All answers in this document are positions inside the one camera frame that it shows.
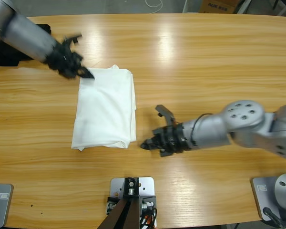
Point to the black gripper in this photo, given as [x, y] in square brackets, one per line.
[62, 62]
[174, 140]

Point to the white Unitree t-shirt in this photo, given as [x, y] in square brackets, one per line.
[105, 107]

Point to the folded black clothes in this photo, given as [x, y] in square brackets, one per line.
[2, 57]

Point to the black clamp with pulley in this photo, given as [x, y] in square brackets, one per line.
[131, 184]

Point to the cardboard box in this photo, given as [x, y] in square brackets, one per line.
[217, 6]

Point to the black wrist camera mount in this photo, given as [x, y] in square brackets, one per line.
[166, 113]
[72, 39]

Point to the black side bracket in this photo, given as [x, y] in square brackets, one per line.
[149, 202]
[113, 202]

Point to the dark camera post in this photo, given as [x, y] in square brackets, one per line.
[119, 217]

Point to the grey base plate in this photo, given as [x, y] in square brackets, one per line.
[3, 205]
[261, 198]

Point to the grey metal frame leg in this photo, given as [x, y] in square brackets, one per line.
[243, 6]

